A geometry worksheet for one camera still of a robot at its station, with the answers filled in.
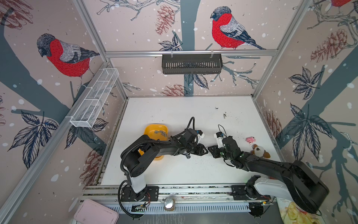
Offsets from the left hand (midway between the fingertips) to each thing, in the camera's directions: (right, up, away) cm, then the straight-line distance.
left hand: (207, 153), depth 82 cm
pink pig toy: (+31, +6, +10) cm, 33 cm away
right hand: (+2, 0, +5) cm, 5 cm away
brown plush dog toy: (+34, -1, +4) cm, 35 cm away
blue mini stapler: (-11, -4, +4) cm, 12 cm away
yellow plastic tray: (-39, +11, +15) cm, 43 cm away
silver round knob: (-21, -20, -16) cm, 33 cm away
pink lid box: (-60, -25, -15) cm, 67 cm away
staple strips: (-30, +9, +16) cm, 35 cm away
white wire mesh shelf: (-66, +24, -11) cm, 71 cm away
